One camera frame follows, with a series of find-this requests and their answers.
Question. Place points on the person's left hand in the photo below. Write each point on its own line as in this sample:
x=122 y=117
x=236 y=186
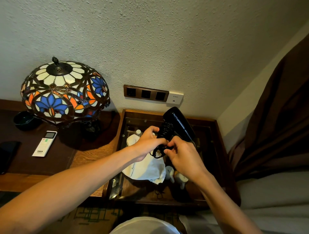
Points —
x=147 y=144

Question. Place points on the person's right hand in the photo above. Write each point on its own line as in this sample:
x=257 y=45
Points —
x=186 y=159

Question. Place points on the black hair dryer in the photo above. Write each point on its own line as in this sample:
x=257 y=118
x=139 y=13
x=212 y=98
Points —
x=178 y=120

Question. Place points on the person's left forearm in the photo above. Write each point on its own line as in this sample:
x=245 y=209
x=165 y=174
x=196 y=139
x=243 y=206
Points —
x=65 y=190

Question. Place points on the person's right forearm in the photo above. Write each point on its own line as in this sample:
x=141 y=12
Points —
x=227 y=209

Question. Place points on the person's white shirt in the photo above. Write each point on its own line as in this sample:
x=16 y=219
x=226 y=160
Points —
x=144 y=226

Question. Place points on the clear water bottle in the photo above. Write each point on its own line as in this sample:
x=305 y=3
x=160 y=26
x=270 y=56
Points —
x=138 y=132

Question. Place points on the white ceramic cup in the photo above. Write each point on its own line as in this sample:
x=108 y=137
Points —
x=181 y=179
x=169 y=171

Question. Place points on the wooden glass-top cabinet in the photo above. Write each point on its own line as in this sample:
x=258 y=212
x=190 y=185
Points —
x=140 y=113

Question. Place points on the dark brown desk mat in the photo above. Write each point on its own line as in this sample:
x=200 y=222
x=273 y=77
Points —
x=60 y=159

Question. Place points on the brown curtain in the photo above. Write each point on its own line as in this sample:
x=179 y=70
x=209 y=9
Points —
x=280 y=120

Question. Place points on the white remote control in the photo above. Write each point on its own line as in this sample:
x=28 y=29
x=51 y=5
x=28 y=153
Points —
x=44 y=144

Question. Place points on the stained glass table lamp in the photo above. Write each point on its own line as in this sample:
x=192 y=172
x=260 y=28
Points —
x=60 y=79

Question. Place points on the black ashtray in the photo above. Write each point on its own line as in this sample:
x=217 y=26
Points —
x=27 y=120

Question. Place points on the wooden desk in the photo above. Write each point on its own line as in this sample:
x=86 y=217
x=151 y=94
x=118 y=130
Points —
x=24 y=182

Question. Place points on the black phone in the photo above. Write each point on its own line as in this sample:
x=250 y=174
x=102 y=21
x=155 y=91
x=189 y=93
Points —
x=8 y=156

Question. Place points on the brown triple wall socket panel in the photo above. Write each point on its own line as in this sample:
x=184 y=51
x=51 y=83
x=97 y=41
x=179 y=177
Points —
x=146 y=93

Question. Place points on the white wall socket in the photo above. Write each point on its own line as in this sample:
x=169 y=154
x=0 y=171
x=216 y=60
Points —
x=175 y=98

